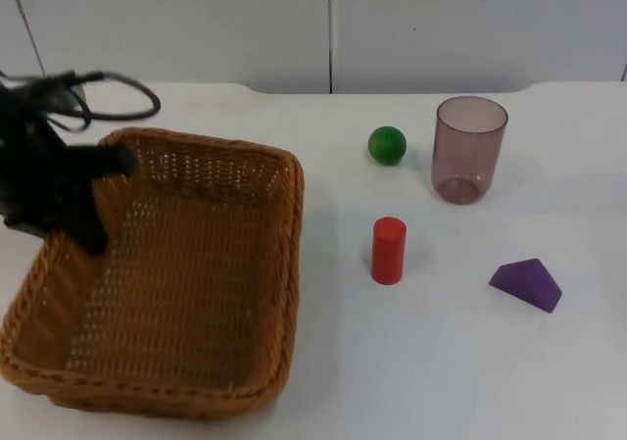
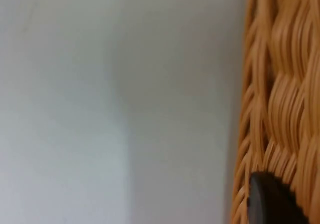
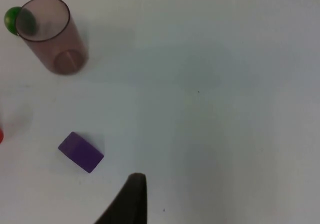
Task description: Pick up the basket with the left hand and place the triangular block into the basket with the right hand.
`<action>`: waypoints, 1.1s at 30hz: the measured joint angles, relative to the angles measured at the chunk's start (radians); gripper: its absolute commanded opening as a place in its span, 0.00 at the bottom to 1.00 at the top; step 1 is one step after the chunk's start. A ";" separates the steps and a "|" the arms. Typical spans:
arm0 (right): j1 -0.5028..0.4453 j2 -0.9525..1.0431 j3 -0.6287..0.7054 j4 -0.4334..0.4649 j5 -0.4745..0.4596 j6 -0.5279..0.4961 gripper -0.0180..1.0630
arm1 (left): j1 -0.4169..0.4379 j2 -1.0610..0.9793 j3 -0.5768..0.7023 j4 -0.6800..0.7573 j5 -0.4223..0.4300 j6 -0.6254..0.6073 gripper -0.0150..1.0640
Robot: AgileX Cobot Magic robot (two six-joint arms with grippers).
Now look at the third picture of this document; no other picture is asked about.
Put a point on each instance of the clear brown-tinted cup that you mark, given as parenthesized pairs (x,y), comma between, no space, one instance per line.
(53,38)

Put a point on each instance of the red block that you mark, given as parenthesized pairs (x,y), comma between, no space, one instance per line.
(0,135)

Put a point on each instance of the purple triangular block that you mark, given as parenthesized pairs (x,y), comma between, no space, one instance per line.
(80,152)

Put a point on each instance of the green ball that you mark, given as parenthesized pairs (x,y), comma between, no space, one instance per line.
(11,19)

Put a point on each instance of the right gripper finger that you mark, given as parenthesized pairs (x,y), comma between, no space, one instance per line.
(131,201)

